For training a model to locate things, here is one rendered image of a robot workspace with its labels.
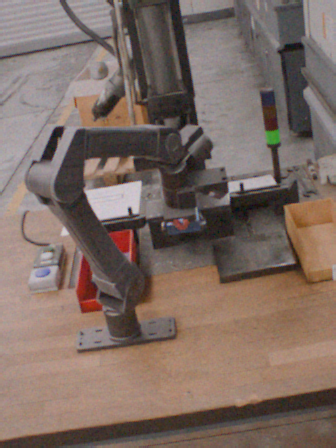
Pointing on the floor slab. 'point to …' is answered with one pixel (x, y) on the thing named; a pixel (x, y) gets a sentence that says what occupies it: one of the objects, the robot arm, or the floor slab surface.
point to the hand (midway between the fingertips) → (182, 225)
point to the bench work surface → (167, 357)
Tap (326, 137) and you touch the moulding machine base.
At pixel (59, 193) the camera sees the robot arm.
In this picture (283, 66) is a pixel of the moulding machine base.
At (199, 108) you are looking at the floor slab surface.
